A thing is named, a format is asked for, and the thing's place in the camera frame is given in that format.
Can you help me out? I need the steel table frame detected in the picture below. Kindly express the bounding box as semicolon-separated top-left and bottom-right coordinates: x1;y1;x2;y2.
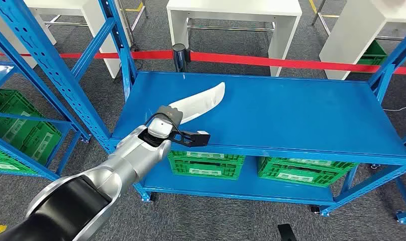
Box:
43;0;149;46
311;0;405;42

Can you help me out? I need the red barrier belt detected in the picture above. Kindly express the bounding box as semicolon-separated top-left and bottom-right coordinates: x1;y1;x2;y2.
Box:
0;50;406;76

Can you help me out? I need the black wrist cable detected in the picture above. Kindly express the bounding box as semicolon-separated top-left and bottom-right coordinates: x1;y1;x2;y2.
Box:
144;112;184;136

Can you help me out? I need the white floor cable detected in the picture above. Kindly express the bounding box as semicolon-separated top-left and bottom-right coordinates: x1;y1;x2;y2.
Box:
382;103;406;112

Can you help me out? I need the black barrier post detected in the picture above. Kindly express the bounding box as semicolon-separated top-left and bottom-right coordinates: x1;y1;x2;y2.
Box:
172;43;191;73

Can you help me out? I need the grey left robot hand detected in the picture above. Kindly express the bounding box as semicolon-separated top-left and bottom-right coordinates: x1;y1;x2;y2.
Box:
156;105;184;129

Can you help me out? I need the white curved plastic part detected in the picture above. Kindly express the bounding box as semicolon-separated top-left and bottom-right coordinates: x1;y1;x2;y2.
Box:
168;82;226;126

